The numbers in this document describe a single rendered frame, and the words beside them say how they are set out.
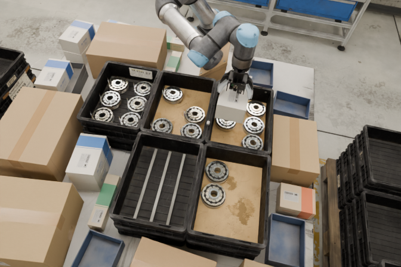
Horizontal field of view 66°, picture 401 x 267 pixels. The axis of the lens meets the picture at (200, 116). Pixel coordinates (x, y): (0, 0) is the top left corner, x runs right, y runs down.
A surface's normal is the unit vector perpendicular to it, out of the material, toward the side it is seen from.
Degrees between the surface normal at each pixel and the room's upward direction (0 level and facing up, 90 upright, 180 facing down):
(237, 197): 0
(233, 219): 0
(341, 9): 90
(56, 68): 0
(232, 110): 90
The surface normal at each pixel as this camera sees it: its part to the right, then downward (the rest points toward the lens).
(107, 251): 0.06, -0.60
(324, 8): -0.22, 0.77
